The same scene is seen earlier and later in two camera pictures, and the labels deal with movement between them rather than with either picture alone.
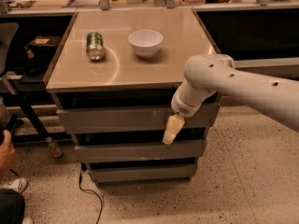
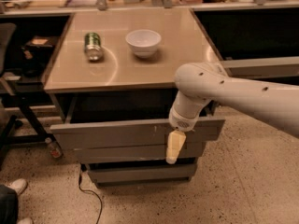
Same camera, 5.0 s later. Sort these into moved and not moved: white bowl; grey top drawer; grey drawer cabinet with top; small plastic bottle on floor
Moved: grey top drawer
Not moved: small plastic bottle on floor; white bowl; grey drawer cabinet with top
